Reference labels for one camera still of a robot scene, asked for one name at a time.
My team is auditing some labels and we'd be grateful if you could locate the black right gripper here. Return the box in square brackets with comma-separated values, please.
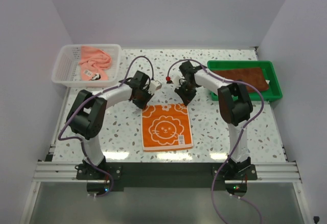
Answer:
[175, 82, 198, 106]

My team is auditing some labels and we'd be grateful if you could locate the orange patterned cream towel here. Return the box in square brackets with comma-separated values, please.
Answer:
[142, 103, 193, 152]

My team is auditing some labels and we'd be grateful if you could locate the peach pink towel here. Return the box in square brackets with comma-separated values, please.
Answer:
[79, 46, 112, 81]

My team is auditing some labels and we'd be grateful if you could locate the brown towel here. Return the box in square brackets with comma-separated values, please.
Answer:
[213, 67, 269, 92]

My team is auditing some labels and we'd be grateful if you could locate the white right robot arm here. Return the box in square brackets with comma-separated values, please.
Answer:
[166, 60, 253, 180]

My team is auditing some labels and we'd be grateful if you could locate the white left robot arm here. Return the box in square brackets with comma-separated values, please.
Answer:
[63, 71, 162, 180]

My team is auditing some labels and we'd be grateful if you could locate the white plastic laundry basket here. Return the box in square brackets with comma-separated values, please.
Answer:
[52, 44, 122, 87]

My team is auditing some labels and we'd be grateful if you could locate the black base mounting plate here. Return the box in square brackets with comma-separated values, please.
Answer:
[75, 162, 258, 195]

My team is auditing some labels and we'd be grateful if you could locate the green plastic tray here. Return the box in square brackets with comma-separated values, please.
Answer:
[207, 60, 283, 102]

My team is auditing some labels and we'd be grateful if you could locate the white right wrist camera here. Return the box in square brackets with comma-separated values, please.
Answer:
[166, 75, 181, 85]

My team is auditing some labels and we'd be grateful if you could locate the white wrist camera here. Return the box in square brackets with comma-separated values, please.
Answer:
[148, 80, 162, 94]
[166, 75, 181, 85]

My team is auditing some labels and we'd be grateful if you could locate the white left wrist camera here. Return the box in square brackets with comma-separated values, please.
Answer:
[148, 80, 162, 94]

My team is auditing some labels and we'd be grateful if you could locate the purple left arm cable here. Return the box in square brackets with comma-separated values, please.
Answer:
[57, 55, 155, 198]

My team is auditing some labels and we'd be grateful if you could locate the aluminium rail frame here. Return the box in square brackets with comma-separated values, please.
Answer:
[19, 142, 310, 224]

